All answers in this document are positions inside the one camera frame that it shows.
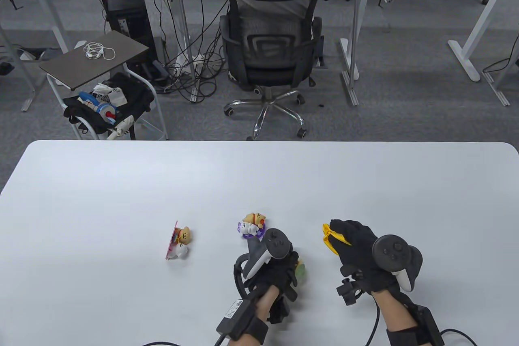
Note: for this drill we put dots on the person's left hand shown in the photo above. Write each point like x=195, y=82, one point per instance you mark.
x=282, y=275

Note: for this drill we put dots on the person's right hand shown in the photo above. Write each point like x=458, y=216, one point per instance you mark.
x=357, y=240

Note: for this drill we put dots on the yellow green base bear ornament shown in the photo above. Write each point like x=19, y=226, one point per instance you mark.
x=301, y=271

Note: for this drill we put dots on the yellow cleaning cloth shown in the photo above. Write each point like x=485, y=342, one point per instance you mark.
x=330, y=240

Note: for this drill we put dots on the black white controller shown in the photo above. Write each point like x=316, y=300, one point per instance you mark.
x=391, y=252
x=277, y=242

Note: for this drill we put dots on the purple base bear ornament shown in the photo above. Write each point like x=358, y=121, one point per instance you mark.
x=252, y=224

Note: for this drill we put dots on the pink base bear ornament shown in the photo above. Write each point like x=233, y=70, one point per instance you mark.
x=178, y=244

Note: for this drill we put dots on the person's left forearm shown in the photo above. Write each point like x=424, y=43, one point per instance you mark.
x=263, y=301

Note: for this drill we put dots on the person's right forearm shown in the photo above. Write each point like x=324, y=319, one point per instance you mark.
x=393, y=309

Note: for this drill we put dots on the black mesh office chair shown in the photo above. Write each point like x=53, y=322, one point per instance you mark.
x=267, y=74

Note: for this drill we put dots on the white power strip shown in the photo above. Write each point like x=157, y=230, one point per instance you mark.
x=194, y=63

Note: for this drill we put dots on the black bag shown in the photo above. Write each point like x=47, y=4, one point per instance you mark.
x=134, y=94

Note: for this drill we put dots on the side cart with grey top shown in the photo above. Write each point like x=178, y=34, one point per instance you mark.
x=93, y=58

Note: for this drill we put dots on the white earphones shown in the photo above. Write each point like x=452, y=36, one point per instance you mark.
x=90, y=53

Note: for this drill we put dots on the black computer tower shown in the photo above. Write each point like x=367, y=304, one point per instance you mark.
x=129, y=17

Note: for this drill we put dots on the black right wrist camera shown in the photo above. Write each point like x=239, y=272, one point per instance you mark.
x=425, y=321

